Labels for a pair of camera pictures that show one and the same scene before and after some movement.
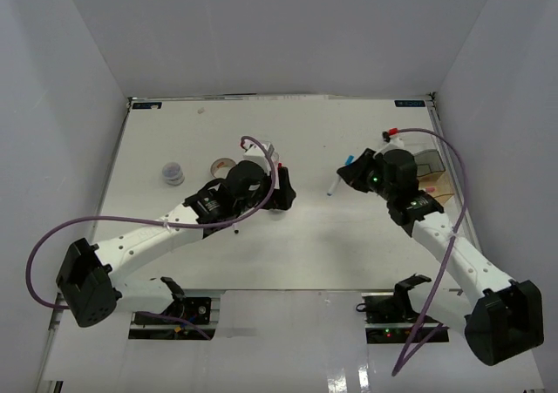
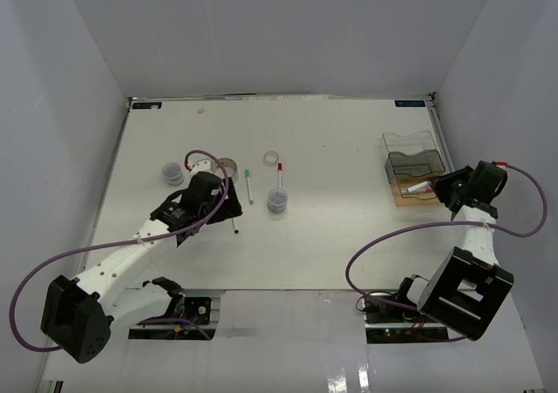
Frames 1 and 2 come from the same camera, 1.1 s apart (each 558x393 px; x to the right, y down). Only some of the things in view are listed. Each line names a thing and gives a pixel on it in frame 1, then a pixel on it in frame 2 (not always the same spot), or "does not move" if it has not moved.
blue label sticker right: x=410 y=103 does not move
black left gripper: x=282 y=196 -> x=232 y=207
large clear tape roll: x=221 y=167 does not move
